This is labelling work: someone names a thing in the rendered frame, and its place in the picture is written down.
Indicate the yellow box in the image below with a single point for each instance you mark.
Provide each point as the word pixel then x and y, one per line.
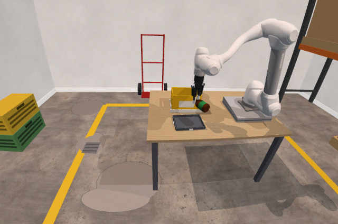
pixel 181 98

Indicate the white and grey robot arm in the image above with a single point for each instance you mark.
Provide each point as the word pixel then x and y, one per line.
pixel 257 96

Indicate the brown bottle with green label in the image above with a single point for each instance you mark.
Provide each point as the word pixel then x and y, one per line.
pixel 202 105

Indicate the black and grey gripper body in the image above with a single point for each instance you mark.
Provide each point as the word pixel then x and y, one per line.
pixel 198 80

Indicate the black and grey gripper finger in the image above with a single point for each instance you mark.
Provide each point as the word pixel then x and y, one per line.
pixel 194 89
pixel 200 91

